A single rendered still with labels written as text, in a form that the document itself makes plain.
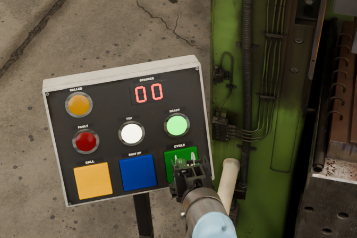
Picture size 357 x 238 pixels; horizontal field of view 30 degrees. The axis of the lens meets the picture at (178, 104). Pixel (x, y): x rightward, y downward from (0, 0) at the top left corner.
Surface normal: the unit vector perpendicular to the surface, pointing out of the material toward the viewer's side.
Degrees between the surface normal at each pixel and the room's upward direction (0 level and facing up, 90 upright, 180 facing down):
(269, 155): 90
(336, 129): 0
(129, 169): 60
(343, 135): 0
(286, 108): 90
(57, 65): 0
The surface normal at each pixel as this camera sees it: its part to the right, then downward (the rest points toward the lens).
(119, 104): 0.16, 0.32
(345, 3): -0.23, 0.75
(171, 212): -0.03, -0.65
